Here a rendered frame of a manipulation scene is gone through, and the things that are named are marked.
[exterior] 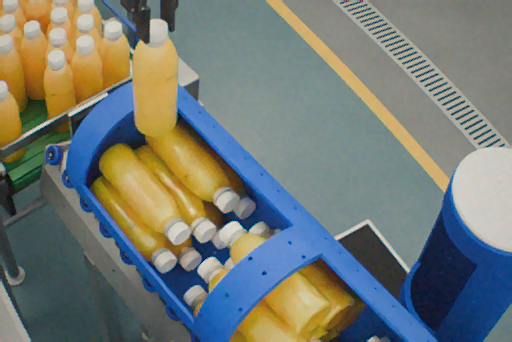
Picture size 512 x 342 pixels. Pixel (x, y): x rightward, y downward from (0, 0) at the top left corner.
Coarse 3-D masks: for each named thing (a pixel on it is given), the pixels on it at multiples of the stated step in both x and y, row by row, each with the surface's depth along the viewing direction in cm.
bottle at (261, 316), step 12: (216, 276) 127; (252, 312) 122; (264, 312) 122; (240, 324) 123; (252, 324) 121; (264, 324) 121; (276, 324) 121; (252, 336) 121; (264, 336) 120; (276, 336) 120; (288, 336) 120; (300, 336) 120
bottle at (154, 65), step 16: (144, 48) 116; (160, 48) 116; (144, 64) 117; (160, 64) 117; (176, 64) 120; (144, 80) 119; (160, 80) 119; (176, 80) 123; (144, 96) 122; (160, 96) 122; (176, 96) 126; (144, 112) 125; (160, 112) 125; (176, 112) 129; (144, 128) 128; (160, 128) 128
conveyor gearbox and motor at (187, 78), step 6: (180, 60) 196; (180, 66) 194; (186, 66) 195; (180, 72) 193; (186, 72) 193; (192, 72) 193; (180, 78) 192; (186, 78) 192; (192, 78) 192; (198, 78) 193; (180, 84) 191; (186, 84) 191; (192, 84) 193; (198, 84) 195; (186, 90) 193; (192, 90) 195; (198, 90) 196; (192, 96) 196; (198, 96) 198; (198, 102) 200
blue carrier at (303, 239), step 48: (96, 144) 134; (144, 144) 154; (240, 144) 139; (288, 192) 135; (192, 240) 152; (288, 240) 121; (336, 240) 128; (240, 288) 117; (384, 288) 123; (432, 336) 119
